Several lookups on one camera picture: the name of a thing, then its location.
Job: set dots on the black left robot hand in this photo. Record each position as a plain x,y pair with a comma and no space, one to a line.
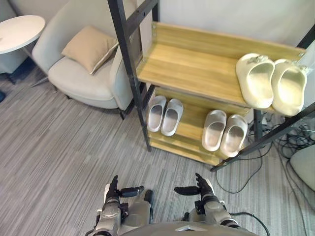
112,190

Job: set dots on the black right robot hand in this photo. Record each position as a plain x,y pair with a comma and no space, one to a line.
202,188

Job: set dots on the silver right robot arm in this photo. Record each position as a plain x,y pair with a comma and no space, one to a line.
216,210

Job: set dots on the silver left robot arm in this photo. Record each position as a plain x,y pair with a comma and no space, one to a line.
108,216

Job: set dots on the wooden rack shelf board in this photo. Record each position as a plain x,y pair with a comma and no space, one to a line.
189,127
197,66

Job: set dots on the silver robot leg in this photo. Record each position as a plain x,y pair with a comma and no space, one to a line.
195,216
136,209

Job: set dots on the dark robot foot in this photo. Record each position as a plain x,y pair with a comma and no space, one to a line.
149,200

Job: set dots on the grey robot torso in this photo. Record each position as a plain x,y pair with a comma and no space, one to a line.
184,229

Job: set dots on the beige grey slipper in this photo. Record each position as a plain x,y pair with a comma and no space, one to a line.
213,129
233,135

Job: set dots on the light grey slipper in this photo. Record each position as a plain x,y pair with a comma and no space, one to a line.
171,117
155,113

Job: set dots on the light grey seat edge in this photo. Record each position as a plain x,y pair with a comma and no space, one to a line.
304,166

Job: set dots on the cream yellow slipper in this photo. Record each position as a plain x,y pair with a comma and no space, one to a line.
290,87
256,81

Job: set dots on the light grey armchair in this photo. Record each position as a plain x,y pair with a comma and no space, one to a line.
83,56

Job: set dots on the tan throw pillow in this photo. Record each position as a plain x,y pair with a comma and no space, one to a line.
89,48

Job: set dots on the dark blue object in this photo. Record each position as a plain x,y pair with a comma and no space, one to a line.
2,96

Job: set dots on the round white side table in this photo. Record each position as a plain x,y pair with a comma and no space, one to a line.
17,32

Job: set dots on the black metal rack frame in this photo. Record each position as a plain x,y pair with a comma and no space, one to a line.
128,64

